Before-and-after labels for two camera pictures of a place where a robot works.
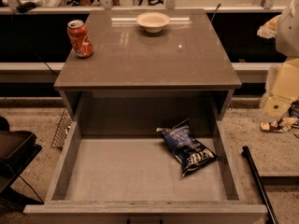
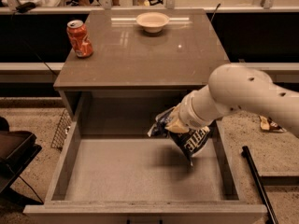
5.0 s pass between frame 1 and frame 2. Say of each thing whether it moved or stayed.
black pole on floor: stayed
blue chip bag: moved
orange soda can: stayed
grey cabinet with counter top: stayed
